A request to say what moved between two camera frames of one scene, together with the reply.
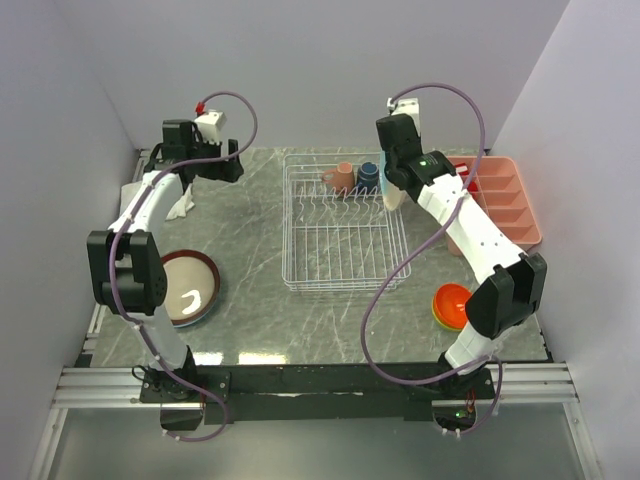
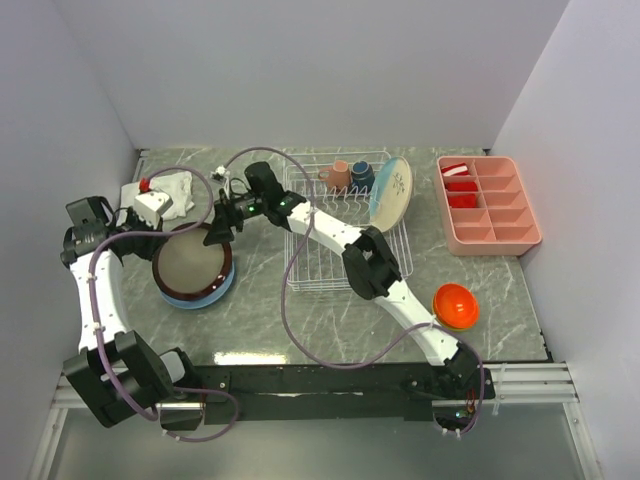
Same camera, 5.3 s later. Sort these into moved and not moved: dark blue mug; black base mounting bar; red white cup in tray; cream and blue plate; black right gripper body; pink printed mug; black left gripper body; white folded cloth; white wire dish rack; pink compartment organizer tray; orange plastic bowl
Moved: black left gripper body; black right gripper body; cream and blue plate; dark blue mug
Not moved: black base mounting bar; orange plastic bowl; red white cup in tray; pink compartment organizer tray; white folded cloth; pink printed mug; white wire dish rack
